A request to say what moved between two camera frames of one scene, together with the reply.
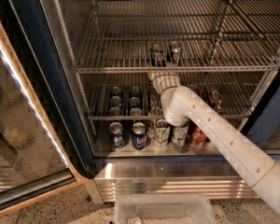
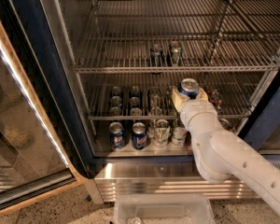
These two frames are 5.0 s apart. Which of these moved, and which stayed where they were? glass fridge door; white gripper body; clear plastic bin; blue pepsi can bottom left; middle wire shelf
Moved: white gripper body
Stayed: glass fridge door; blue pepsi can bottom left; middle wire shelf; clear plastic bin
